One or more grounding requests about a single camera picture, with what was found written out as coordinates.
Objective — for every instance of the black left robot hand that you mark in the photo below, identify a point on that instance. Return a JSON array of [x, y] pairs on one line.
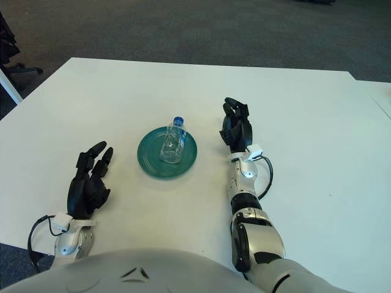
[[82, 192]]

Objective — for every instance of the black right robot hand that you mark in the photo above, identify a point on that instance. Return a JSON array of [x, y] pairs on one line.
[[239, 131]]

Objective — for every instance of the clear bottle with blue cap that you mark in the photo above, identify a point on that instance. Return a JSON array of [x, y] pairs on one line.
[[173, 143]]

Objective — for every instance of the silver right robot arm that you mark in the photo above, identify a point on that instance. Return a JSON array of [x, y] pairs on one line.
[[253, 219]]

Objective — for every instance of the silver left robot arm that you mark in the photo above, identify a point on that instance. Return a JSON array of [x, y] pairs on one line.
[[70, 241]]

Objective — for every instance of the green round plate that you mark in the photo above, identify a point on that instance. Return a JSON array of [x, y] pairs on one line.
[[152, 158]]

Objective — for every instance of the silver robot torso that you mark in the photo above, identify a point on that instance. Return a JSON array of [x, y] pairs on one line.
[[91, 274]]

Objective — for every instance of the white desk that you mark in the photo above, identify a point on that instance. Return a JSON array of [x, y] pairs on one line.
[[9, 85]]

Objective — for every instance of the black office chair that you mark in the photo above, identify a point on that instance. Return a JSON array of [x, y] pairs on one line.
[[18, 45]]

